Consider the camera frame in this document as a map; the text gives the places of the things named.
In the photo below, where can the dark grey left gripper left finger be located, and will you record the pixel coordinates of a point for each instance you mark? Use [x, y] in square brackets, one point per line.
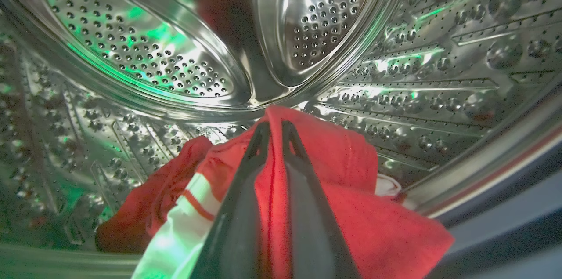
[237, 226]

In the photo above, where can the stainless steel washing machine drum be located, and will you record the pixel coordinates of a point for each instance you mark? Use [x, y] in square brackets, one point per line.
[131, 72]

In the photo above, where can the grey washing machine door gasket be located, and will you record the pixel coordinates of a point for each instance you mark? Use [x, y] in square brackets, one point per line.
[505, 230]

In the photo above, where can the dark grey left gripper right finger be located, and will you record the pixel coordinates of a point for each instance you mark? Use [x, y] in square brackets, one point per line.
[316, 230]

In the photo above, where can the red and white garment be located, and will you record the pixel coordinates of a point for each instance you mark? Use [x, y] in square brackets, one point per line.
[351, 208]

